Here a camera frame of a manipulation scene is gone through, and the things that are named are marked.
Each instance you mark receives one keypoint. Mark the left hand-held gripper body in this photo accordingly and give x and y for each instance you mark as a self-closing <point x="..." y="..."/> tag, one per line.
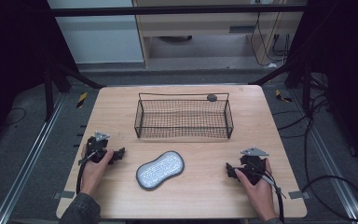
<point x="97" y="146"/>

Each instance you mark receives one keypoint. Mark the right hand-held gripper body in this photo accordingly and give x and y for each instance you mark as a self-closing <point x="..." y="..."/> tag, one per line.
<point x="254" y="165"/>

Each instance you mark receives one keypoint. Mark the person's left hand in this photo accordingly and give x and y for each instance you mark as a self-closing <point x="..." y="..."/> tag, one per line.
<point x="95" y="172"/>

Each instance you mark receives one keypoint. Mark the person's right hand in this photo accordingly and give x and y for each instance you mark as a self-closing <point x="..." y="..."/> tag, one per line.
<point x="258" y="193"/>

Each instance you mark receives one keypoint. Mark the grey bean-shaped sponge pad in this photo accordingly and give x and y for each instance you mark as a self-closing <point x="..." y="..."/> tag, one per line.
<point x="160" y="170"/>

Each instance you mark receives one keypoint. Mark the yellow black striped tape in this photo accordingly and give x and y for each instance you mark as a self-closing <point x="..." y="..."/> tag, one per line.
<point x="81" y="100"/>
<point x="282" y="96"/>

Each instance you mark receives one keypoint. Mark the grey tape piece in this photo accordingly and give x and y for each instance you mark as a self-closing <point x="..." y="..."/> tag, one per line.
<point x="64" y="195"/>
<point x="299" y="195"/>

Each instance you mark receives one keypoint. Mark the small grey round tag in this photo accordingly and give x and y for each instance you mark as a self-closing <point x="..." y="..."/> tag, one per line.
<point x="212" y="97"/>

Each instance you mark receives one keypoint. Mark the black metal stand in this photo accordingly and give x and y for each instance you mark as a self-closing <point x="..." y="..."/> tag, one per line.
<point x="306" y="90"/>
<point x="48" y="93"/>

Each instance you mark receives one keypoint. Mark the white cabinet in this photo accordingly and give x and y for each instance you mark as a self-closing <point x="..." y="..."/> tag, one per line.
<point x="99" y="37"/>

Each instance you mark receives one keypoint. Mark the dark curtain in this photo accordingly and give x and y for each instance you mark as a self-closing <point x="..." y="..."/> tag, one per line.
<point x="348" y="62"/>
<point x="12" y="62"/>

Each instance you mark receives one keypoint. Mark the light wooden desk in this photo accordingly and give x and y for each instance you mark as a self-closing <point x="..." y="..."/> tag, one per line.
<point x="199" y="21"/>

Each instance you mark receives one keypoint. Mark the aluminium floor rail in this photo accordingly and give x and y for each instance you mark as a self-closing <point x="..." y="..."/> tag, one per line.
<point x="28" y="161"/>
<point x="329" y="161"/>

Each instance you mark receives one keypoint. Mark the black frame crossbar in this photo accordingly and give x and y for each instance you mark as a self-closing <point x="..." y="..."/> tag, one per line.
<point x="174" y="10"/>

